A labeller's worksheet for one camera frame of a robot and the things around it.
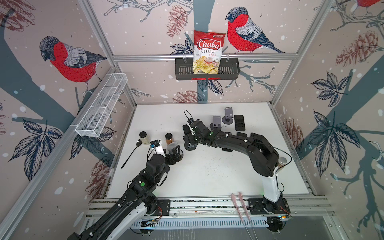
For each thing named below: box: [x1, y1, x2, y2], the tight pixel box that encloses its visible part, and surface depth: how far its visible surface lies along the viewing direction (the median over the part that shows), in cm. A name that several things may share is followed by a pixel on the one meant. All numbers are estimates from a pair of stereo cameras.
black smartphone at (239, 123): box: [234, 115, 246, 132], surface depth 110 cm
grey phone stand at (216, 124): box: [210, 116, 222, 131], surface depth 105 cm
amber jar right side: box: [277, 156, 287, 173], surface depth 80 cm
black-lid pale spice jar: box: [139, 131, 151, 145], surface depth 93 cm
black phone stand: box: [182, 124, 196, 146], surface depth 84 cm
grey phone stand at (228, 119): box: [222, 106, 234, 125], surface depth 108 cm
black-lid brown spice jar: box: [165, 132, 173, 145], surface depth 92 cm
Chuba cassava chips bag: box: [193, 30, 226, 75], surface depth 86 cm
